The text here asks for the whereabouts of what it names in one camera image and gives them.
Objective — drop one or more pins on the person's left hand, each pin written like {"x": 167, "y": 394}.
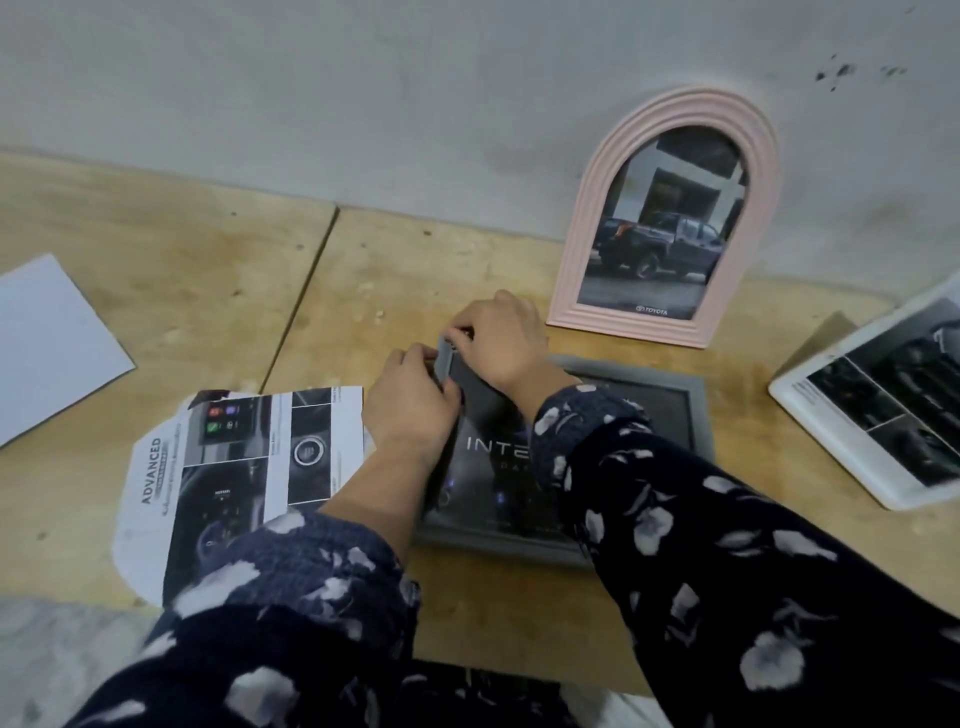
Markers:
{"x": 412, "y": 409}

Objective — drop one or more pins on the person's right hand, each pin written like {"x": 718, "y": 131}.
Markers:
{"x": 502, "y": 341}

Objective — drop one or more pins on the arched car dashboard print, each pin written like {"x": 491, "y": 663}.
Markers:
{"x": 225, "y": 465}

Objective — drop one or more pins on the grey picture frame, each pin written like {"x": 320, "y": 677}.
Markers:
{"x": 697, "y": 405}

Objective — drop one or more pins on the pink arched picture frame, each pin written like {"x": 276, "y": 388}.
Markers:
{"x": 675, "y": 101}

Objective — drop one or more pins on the white picture frame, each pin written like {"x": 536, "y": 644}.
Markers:
{"x": 832, "y": 442}

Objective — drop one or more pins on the white logo print sheet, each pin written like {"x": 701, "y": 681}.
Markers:
{"x": 52, "y": 337}

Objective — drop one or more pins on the person's left forearm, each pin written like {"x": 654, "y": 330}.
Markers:
{"x": 300, "y": 622}

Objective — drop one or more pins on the person's right forearm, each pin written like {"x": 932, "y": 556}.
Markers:
{"x": 750, "y": 585}

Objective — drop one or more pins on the person's dark floral dress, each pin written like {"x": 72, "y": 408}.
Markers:
{"x": 487, "y": 697}

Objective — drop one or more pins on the black car brochure print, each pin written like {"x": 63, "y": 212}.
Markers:
{"x": 900, "y": 390}

